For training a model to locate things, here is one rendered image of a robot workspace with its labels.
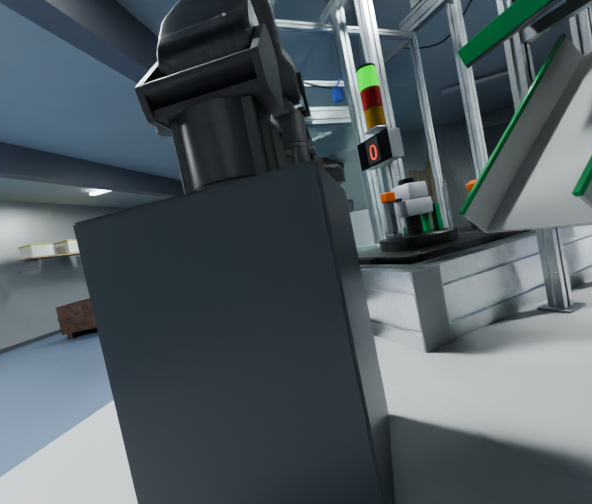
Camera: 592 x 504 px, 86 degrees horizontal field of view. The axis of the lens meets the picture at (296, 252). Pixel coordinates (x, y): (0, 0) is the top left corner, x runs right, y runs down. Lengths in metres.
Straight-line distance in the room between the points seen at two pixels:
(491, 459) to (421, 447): 0.04
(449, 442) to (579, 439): 0.08
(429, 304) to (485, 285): 0.11
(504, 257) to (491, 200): 0.11
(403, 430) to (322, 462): 0.13
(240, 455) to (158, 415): 0.05
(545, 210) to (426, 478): 0.28
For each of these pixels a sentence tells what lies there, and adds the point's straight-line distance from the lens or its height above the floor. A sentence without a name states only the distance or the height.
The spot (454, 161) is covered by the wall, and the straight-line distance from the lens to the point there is 8.80.
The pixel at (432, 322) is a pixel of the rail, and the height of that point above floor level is 0.89.
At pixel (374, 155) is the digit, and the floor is 1.19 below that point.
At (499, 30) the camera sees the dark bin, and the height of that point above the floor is 1.20.
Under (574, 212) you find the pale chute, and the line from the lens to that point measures 0.39.
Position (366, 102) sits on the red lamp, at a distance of 0.90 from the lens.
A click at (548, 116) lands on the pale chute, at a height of 1.11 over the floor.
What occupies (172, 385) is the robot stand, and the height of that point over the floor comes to 0.96.
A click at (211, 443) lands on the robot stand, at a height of 0.93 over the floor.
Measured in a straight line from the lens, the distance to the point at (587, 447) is 0.30.
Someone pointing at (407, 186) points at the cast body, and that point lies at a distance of 0.62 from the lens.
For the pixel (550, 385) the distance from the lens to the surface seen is 0.37.
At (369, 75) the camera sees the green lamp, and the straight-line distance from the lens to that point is 0.91.
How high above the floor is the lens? 1.03
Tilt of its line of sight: 2 degrees down
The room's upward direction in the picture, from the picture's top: 12 degrees counter-clockwise
